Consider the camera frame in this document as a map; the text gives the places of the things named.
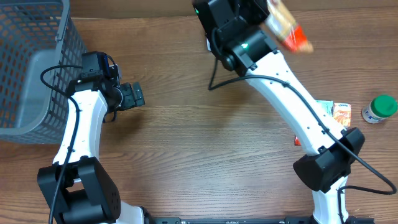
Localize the red spaghetti pasta package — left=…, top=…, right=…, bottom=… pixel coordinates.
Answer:
left=265, top=0, right=313, bottom=54

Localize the teal snack packet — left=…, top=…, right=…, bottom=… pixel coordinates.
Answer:
left=316, top=100, right=334, bottom=116

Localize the orange tissue pack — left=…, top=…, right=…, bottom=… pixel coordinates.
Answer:
left=333, top=103, right=351, bottom=129

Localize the red stick sachet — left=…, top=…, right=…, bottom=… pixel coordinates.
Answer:
left=294, top=136, right=301, bottom=146

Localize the green lid jar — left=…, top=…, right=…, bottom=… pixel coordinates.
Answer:
left=361, top=95, right=397, bottom=124

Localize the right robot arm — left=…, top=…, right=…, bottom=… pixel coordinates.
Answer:
left=192, top=0, right=364, bottom=223

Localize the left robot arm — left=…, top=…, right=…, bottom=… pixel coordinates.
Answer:
left=37, top=51, right=155, bottom=224

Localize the white barcode scanner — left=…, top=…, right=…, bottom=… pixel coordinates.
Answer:
left=206, top=39, right=211, bottom=52

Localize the grey plastic mesh basket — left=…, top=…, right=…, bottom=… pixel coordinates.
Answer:
left=1, top=0, right=87, bottom=144

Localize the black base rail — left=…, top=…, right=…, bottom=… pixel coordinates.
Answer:
left=149, top=216, right=374, bottom=224

